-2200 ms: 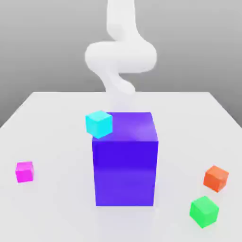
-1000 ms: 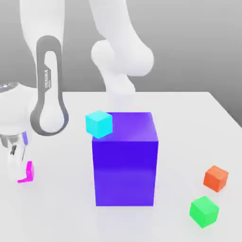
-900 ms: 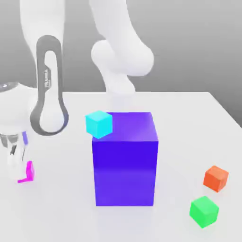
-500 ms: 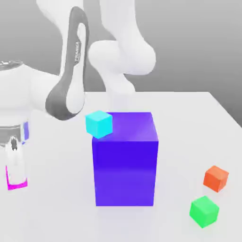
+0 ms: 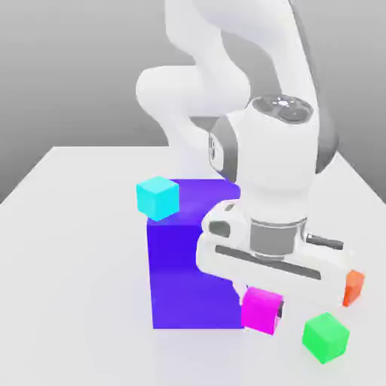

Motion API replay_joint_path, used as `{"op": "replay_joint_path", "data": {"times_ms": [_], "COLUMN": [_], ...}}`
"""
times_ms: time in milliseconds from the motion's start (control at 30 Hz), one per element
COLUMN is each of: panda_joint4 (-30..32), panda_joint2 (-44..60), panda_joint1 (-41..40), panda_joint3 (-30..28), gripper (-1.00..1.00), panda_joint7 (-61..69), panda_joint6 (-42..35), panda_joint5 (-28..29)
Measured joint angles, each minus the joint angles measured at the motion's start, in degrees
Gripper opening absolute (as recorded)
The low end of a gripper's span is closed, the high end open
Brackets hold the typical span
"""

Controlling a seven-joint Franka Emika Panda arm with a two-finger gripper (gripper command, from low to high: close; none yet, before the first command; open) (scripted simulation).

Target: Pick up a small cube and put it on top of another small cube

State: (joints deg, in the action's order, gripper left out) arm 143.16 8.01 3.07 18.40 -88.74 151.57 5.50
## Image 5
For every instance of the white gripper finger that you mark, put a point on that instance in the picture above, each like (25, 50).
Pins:
(239, 291)
(280, 310)

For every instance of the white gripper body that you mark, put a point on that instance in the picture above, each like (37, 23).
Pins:
(229, 265)

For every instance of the small magenta cube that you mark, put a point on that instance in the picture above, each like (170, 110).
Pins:
(259, 310)

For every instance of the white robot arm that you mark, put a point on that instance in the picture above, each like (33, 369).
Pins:
(271, 156)

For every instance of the small green cube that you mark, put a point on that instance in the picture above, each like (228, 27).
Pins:
(325, 337)

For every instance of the small orange cube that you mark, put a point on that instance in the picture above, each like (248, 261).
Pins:
(353, 288)

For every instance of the small cyan cube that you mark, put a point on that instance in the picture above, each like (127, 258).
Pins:
(157, 199)

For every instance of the large blue box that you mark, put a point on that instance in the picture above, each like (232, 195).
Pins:
(181, 271)

